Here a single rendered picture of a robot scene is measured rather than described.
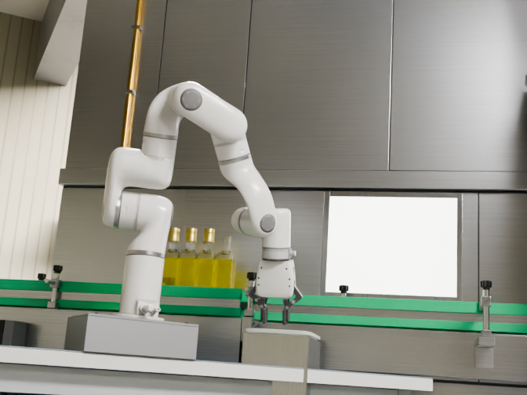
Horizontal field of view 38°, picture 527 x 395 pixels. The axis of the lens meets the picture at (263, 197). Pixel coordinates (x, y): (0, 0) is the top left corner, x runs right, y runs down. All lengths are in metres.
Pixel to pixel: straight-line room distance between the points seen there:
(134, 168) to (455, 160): 1.10
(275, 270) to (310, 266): 0.45
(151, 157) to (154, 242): 0.21
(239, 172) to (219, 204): 0.64
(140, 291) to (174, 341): 0.15
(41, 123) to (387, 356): 3.24
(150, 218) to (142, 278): 0.15
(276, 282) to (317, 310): 0.29
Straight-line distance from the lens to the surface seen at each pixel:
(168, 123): 1.88
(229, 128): 1.82
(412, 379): 2.10
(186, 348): 1.81
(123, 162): 1.87
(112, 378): 1.82
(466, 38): 2.66
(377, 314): 2.22
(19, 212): 4.79
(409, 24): 2.68
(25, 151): 4.88
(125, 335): 1.77
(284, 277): 1.98
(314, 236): 2.44
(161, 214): 1.88
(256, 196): 1.87
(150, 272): 1.86
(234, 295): 2.19
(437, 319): 2.22
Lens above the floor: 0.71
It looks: 14 degrees up
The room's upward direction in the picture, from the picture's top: 4 degrees clockwise
